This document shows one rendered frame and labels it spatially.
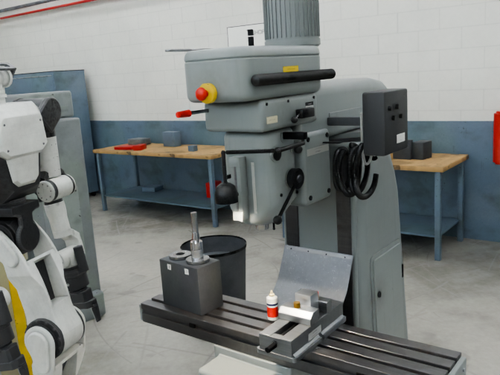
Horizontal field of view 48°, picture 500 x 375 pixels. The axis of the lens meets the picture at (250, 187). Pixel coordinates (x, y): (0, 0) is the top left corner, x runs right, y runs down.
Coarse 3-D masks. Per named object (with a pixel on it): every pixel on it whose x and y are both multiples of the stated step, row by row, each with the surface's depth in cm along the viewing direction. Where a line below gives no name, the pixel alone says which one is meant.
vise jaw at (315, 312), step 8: (288, 304) 189; (280, 312) 187; (288, 312) 186; (296, 312) 185; (304, 312) 183; (312, 312) 182; (288, 320) 186; (296, 320) 184; (304, 320) 182; (312, 320) 182
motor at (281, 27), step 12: (264, 0) 198; (276, 0) 192; (288, 0) 191; (300, 0) 191; (312, 0) 194; (264, 12) 198; (276, 12) 193; (288, 12) 192; (300, 12) 191; (312, 12) 194; (264, 24) 199; (276, 24) 194; (288, 24) 192; (300, 24) 192; (312, 24) 194; (264, 36) 202; (276, 36) 195; (288, 36) 193; (300, 36) 193; (312, 36) 196
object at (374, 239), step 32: (384, 160) 228; (384, 192) 231; (288, 224) 235; (320, 224) 226; (352, 224) 217; (384, 224) 232; (384, 256) 231; (352, 288) 222; (384, 288) 232; (352, 320) 225; (384, 320) 234
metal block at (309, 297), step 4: (296, 292) 190; (300, 292) 190; (304, 292) 189; (308, 292) 189; (312, 292) 189; (316, 292) 189; (296, 296) 190; (300, 296) 189; (304, 296) 188; (308, 296) 187; (312, 296) 188; (316, 296) 190; (296, 300) 190; (300, 300) 189; (304, 300) 188; (308, 300) 187; (312, 300) 188; (316, 300) 190; (304, 304) 188; (308, 304) 187; (312, 304) 188; (316, 304) 190
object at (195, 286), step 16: (176, 256) 219; (208, 256) 216; (176, 272) 216; (192, 272) 209; (208, 272) 212; (176, 288) 217; (192, 288) 211; (208, 288) 212; (176, 304) 219; (192, 304) 213; (208, 304) 213
